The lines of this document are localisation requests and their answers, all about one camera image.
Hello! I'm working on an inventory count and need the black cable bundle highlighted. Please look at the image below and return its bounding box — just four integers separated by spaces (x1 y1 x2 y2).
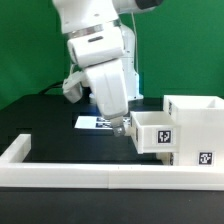
38 81 66 96

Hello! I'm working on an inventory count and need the white marker sheet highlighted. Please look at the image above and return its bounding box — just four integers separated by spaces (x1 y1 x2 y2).
73 115 133 130

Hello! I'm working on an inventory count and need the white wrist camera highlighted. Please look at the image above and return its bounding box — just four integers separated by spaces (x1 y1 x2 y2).
62 71 89 103

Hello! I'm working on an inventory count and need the white border frame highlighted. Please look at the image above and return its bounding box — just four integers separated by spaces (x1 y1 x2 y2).
0 134 224 191

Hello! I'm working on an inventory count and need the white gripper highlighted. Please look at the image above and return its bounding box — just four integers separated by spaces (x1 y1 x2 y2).
84 59 128 137

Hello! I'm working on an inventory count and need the white front drawer tray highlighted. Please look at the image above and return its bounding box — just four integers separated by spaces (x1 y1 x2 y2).
156 152 179 166

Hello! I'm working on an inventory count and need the white drawer tray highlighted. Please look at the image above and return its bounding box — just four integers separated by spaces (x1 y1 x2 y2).
129 111 180 154
156 152 179 166

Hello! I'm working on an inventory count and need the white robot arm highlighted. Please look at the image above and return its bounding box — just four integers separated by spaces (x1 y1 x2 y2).
52 0 163 136

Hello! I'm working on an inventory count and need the white drawer cabinet box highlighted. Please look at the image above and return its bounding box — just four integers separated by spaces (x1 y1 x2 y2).
163 95 224 167

